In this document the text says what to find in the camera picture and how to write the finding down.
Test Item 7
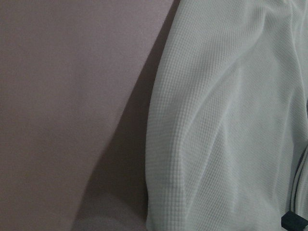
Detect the green long sleeve shirt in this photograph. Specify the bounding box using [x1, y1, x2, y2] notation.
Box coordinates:
[145, 0, 308, 231]

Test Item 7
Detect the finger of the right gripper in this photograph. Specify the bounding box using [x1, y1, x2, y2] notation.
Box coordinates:
[281, 211, 306, 230]

